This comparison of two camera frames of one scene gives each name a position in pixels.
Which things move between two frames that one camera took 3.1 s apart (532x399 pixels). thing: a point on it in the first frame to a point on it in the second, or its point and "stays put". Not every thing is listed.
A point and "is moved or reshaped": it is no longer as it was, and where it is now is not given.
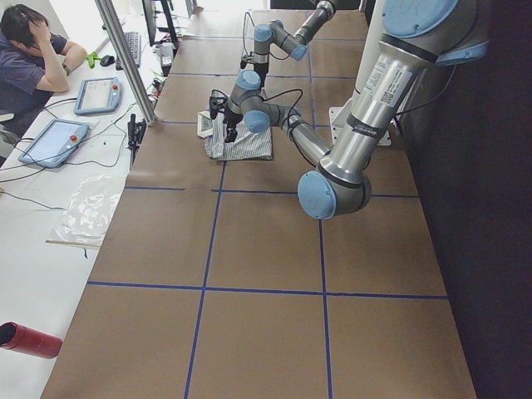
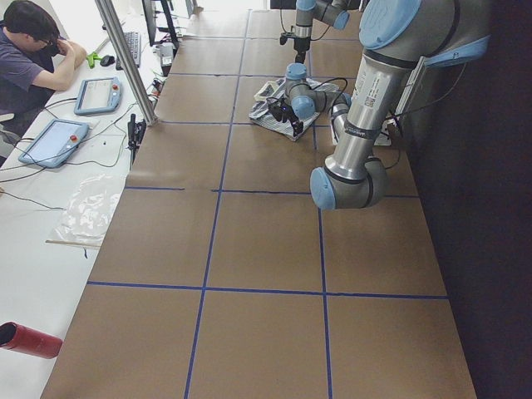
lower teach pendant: x=55 y=144 stays put
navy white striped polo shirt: x=247 y=145 is moved or reshaped
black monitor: x=150 y=19 stays put
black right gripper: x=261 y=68 to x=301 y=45
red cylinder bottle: x=19 y=338 stays put
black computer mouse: x=107 y=60 stays put
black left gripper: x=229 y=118 to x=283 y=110
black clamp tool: x=135 y=133 stays put
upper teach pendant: x=96 y=96 stays put
